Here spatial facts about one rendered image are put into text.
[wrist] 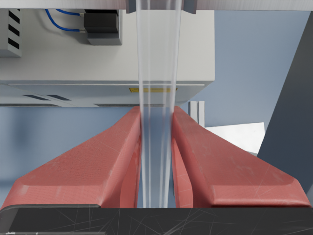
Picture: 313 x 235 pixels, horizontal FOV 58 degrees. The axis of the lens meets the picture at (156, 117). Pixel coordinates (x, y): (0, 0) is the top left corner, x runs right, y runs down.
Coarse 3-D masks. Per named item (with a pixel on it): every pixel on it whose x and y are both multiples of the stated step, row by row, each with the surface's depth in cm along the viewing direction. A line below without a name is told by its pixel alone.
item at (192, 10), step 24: (0, 0) 9; (24, 0) 9; (48, 0) 9; (72, 0) 9; (96, 0) 10; (120, 0) 10; (192, 0) 9; (216, 0) 10; (240, 0) 10; (264, 0) 10; (288, 0) 10; (312, 0) 10
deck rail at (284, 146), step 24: (312, 24) 15; (312, 48) 15; (288, 72) 17; (312, 72) 15; (288, 96) 17; (312, 96) 15; (288, 120) 17; (312, 120) 15; (264, 144) 21; (288, 144) 17; (312, 144) 15; (288, 168) 17; (312, 168) 15; (312, 192) 15
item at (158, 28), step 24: (144, 0) 8; (168, 0) 8; (144, 24) 9; (168, 24) 9; (144, 48) 9; (168, 48) 9; (144, 72) 10; (168, 72) 10; (144, 96) 11; (168, 96) 11; (144, 120) 12; (168, 120) 12; (144, 144) 13; (168, 144) 13; (144, 168) 14; (168, 168) 14; (144, 192) 15; (168, 192) 15
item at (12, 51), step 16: (0, 16) 41; (16, 16) 43; (48, 16) 42; (80, 16) 44; (96, 16) 39; (112, 16) 39; (0, 32) 41; (16, 32) 43; (80, 32) 44; (96, 32) 42; (112, 32) 42; (0, 48) 41; (16, 48) 43; (192, 112) 75
